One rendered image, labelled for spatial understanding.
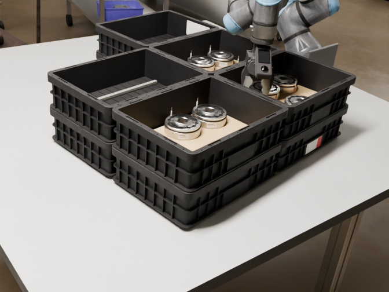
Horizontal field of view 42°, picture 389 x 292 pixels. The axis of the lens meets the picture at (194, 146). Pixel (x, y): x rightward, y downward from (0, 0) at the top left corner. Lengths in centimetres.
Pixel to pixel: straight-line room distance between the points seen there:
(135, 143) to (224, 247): 34
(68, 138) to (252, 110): 56
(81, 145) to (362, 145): 94
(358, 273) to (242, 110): 111
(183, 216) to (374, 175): 68
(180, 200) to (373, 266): 136
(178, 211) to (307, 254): 120
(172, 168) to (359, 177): 65
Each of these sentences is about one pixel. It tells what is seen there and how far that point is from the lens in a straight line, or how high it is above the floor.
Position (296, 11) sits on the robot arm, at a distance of 207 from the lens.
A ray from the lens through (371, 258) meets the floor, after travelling 247.
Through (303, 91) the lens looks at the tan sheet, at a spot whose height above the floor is 83.
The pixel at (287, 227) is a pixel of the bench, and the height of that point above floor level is 70.
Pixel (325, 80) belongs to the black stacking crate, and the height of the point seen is 88.
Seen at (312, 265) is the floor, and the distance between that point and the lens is 232.
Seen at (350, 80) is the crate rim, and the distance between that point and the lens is 171.
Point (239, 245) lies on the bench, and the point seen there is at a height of 70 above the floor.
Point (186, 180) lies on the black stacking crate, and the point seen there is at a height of 85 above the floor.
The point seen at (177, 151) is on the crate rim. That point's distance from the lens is 116.
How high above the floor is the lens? 152
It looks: 30 degrees down
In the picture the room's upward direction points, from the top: 5 degrees clockwise
